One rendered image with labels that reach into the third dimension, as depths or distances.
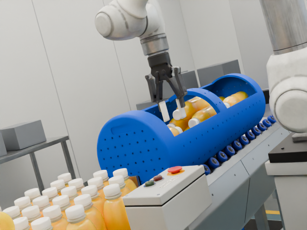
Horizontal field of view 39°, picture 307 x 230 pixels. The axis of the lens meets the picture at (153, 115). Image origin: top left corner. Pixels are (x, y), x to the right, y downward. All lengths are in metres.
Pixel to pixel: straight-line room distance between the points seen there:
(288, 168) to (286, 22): 0.43
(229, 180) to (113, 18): 0.75
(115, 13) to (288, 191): 0.72
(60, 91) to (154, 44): 4.04
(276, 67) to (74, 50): 4.72
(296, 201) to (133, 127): 0.53
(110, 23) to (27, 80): 3.96
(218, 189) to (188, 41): 6.02
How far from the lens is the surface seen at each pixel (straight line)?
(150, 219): 0.91
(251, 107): 1.87
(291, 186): 1.32
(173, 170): 1.00
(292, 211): 1.36
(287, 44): 1.09
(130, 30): 1.30
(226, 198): 1.58
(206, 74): 5.35
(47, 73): 5.35
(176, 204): 0.93
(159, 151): 1.28
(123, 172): 1.15
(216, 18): 7.12
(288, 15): 1.08
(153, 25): 1.41
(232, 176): 1.66
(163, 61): 1.43
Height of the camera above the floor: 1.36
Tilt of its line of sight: 6 degrees down
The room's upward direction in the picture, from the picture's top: 14 degrees counter-clockwise
